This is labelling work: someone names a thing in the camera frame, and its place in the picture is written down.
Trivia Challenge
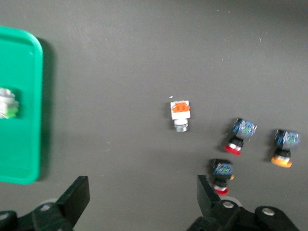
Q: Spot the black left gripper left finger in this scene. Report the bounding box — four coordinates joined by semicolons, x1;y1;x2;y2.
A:
0;175;91;231

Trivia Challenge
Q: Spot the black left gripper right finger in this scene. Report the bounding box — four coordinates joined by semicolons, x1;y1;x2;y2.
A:
185;174;302;231

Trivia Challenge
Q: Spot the yellow push button black body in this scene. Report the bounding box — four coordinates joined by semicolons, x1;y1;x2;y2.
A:
270;128;301;168

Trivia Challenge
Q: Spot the green push button white body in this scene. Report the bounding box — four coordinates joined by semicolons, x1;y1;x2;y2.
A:
0;87;20;120

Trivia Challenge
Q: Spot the red push button black body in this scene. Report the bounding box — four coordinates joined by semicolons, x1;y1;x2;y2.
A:
211;158;235;196
224;117;258;157

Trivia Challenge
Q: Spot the green plastic tray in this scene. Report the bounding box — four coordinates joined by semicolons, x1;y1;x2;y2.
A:
0;26;44;185

